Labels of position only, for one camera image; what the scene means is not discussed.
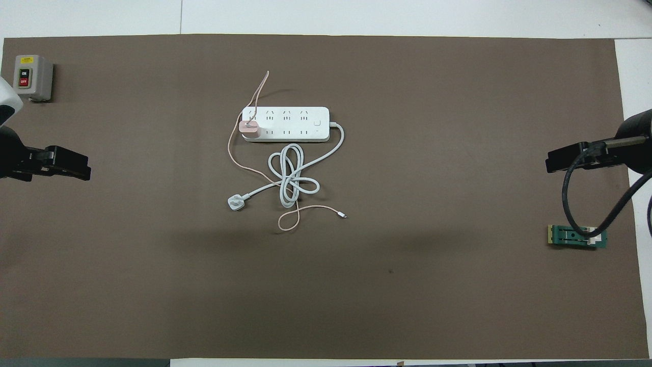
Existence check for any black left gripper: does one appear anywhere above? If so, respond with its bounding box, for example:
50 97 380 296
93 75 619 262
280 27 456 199
0 127 92 182

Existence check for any white power strip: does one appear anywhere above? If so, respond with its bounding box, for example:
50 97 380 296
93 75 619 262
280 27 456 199
241 106 331 143

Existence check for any grey on off switch box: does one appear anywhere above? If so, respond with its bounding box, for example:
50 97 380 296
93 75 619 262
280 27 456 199
13 55 54 102

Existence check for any white power cord with plug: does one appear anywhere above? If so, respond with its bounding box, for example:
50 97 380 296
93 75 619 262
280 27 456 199
227 121 345 212

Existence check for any green knife switch yellow base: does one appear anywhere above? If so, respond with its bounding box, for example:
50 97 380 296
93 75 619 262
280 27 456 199
548 224 608 250

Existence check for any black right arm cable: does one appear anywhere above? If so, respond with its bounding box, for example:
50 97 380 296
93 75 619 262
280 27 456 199
561 137 652 239

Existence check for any brown table mat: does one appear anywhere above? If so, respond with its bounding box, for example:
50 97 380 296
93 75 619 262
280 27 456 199
0 34 650 360

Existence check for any pink charging cable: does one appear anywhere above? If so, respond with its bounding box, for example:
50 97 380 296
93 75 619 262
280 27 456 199
227 71 348 232

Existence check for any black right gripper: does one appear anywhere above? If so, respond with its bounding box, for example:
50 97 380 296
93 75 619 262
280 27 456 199
546 110 652 174

